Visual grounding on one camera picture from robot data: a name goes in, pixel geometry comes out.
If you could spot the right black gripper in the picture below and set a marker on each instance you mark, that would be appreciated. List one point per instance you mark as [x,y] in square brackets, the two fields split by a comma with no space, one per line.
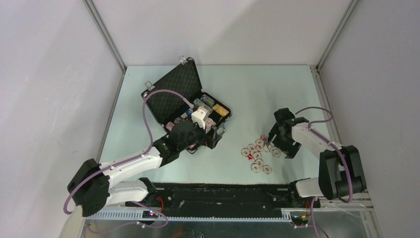
[289,149]

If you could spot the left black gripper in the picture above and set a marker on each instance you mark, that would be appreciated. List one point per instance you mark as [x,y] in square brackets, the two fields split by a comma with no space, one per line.
[211,140]

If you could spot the white red chip stack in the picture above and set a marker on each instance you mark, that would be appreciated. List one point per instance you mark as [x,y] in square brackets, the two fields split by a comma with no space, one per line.
[256,149]

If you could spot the blue patterned card deck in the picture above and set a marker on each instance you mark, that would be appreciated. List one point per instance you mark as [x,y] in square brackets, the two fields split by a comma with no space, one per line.
[187,114]

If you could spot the purple grey chip stack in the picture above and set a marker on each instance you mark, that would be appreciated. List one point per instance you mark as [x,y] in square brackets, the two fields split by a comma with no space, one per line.
[177,120]

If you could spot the black poker set case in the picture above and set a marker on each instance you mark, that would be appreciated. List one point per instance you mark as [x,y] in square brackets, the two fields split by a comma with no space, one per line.
[171,96]

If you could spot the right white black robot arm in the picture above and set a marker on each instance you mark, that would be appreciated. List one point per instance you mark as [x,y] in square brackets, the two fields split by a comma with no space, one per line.
[340,171]

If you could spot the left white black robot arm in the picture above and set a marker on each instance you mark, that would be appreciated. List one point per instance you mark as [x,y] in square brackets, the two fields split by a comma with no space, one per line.
[96,185]

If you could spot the yellow poker chip stack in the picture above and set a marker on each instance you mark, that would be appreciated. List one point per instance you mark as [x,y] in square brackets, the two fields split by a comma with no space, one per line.
[222,111]

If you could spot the green poker chip stack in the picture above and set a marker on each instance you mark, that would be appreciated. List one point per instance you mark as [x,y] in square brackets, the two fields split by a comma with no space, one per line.
[199,103]

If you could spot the blue white chip stack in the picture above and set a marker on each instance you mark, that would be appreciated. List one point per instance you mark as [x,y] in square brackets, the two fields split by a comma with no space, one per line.
[207,100]

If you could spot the red white chip row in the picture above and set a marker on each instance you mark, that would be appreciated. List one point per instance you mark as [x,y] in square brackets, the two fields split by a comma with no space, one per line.
[169,126]

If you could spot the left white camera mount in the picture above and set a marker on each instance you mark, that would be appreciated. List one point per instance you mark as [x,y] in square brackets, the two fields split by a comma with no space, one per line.
[199,116]

